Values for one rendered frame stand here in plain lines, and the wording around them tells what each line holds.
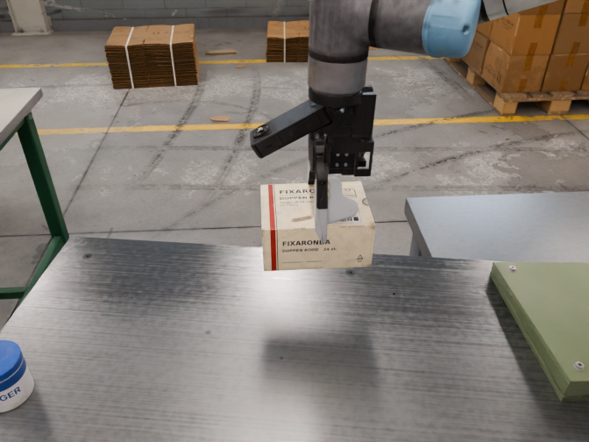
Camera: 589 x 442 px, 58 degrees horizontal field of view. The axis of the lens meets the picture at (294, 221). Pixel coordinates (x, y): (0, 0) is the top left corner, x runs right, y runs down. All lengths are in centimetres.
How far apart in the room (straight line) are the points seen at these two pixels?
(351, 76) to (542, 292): 50
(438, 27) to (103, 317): 66
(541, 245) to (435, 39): 61
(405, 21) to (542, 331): 50
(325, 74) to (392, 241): 183
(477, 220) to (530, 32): 270
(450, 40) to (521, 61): 320
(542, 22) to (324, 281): 304
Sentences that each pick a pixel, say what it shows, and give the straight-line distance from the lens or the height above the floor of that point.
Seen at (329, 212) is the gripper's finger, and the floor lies 105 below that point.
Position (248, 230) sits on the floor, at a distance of 249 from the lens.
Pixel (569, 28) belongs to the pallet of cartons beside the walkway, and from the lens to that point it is 389.
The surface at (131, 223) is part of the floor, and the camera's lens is 264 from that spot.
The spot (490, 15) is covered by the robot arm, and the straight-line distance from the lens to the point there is 75.
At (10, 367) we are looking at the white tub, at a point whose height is 90.
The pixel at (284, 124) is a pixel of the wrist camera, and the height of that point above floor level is 116.
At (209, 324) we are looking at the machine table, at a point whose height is 83.
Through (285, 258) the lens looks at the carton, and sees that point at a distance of 77.
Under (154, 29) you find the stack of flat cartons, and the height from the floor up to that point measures 31.
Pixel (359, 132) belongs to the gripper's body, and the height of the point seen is 115.
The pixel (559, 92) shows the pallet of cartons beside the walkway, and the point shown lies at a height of 14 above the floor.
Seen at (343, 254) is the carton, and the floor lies 97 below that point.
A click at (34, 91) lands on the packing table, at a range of 207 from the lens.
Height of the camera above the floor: 145
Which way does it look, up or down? 35 degrees down
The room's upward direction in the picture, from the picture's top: straight up
